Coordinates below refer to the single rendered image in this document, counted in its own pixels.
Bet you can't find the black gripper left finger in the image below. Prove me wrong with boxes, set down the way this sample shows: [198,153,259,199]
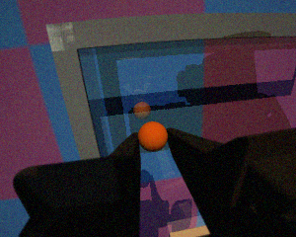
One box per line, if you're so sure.
[13,132,141,237]

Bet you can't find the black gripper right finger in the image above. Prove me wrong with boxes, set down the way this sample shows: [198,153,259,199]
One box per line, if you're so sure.
[166,127,296,234]

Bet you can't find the low clear l-shaped walls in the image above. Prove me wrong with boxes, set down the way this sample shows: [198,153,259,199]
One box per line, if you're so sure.
[78,37,296,158]

